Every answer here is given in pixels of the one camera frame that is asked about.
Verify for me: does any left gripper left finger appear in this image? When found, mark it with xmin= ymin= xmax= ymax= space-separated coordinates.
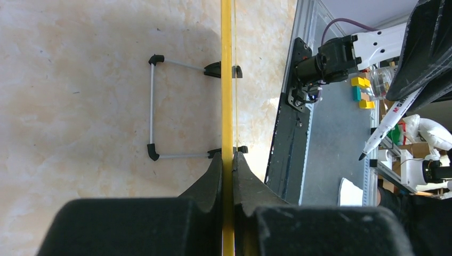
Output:
xmin=38 ymin=154 xmax=222 ymax=255

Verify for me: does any black white marker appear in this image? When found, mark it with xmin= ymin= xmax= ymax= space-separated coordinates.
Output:
xmin=359 ymin=88 xmax=423 ymax=161

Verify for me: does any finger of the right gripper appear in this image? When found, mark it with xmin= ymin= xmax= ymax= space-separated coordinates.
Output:
xmin=386 ymin=0 xmax=451 ymax=111

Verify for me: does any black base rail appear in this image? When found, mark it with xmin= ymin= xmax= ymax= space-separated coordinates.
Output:
xmin=264 ymin=37 xmax=312 ymax=205

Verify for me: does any yellow framed whiteboard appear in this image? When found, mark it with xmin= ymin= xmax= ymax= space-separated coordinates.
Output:
xmin=146 ymin=0 xmax=249 ymax=256

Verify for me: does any yellow wooden block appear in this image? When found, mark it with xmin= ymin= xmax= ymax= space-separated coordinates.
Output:
xmin=351 ymin=77 xmax=371 ymax=89

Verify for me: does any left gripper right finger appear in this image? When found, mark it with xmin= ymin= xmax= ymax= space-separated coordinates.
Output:
xmin=233 ymin=152 xmax=414 ymax=255

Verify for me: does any clear plastic cup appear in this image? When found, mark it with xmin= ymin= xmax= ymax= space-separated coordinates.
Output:
xmin=369 ymin=66 xmax=398 ymax=100

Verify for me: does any teal wooden block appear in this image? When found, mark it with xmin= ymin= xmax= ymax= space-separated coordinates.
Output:
xmin=352 ymin=86 xmax=361 ymax=102

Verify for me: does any white cable duct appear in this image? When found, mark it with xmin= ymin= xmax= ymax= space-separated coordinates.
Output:
xmin=362 ymin=149 xmax=378 ymax=206

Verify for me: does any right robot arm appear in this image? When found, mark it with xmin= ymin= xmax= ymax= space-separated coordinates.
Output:
xmin=286 ymin=1 xmax=451 ymax=110

